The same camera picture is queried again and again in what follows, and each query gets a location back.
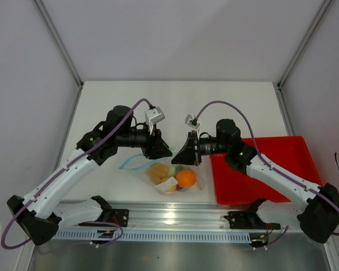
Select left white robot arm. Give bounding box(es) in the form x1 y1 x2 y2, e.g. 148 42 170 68
7 105 172 246

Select purple toy onion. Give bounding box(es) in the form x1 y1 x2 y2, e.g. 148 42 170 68
176 185 190 193

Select toy orange fruit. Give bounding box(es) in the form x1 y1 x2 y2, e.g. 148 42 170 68
175 169 197 188

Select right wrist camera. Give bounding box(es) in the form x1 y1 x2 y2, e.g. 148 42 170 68
185 114 201 135

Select white toy eggplant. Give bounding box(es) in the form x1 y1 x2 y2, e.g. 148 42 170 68
168 164 186 176

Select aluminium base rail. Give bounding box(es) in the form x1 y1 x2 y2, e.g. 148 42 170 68
56 200 335 235

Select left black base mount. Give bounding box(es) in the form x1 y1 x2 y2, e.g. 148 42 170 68
100 209 129 228

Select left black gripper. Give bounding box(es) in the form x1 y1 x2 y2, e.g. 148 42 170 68
116 120 172 160

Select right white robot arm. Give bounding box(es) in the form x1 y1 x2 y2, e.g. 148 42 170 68
171 115 339 243

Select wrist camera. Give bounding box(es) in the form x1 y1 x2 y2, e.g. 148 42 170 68
185 114 201 135
145 106 165 134

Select clear zip top bag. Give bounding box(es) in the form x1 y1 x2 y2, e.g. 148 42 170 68
119 153 206 195

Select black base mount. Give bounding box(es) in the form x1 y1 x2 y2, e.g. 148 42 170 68
224 211 281 230
100 209 129 228

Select yellow toy ginger root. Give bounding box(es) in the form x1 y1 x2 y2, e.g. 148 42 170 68
146 163 169 185

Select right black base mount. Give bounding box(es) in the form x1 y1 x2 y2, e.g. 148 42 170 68
224 211 281 230

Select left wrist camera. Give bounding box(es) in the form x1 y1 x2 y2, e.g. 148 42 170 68
145 106 165 134

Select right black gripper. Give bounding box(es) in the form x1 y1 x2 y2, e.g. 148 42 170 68
171 130 229 167

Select yellow toy pepper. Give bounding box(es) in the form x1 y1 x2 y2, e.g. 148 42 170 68
166 185 177 193

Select red plastic tray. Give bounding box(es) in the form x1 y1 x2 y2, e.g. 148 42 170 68
210 136 323 206

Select white slotted cable duct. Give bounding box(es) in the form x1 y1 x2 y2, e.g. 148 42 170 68
53 229 251 244

